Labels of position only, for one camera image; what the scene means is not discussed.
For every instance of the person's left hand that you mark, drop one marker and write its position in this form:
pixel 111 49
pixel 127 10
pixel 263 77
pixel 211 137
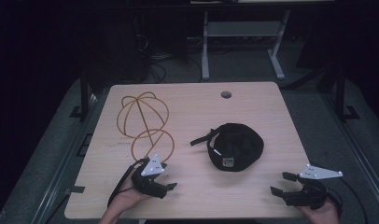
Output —
pixel 127 197

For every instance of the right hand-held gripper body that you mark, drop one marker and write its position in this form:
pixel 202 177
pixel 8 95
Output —
pixel 312 193

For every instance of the white metal desk frame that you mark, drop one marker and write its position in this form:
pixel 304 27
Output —
pixel 242 29

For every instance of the black cap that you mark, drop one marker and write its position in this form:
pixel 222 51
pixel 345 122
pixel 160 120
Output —
pixel 237 149

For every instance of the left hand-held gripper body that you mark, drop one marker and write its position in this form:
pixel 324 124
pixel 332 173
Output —
pixel 148 183

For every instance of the black metal stand post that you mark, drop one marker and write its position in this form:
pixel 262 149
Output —
pixel 84 93
pixel 340 93

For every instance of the person's right hand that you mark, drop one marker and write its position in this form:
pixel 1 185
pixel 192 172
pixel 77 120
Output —
pixel 321 215

